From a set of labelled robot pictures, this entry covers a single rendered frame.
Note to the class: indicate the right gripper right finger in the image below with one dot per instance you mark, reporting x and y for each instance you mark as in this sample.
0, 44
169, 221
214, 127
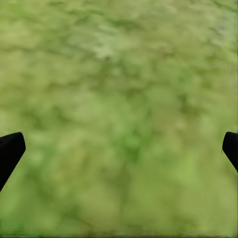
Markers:
230, 148

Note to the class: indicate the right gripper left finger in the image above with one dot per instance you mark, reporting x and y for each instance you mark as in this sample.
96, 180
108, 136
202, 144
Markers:
12, 148

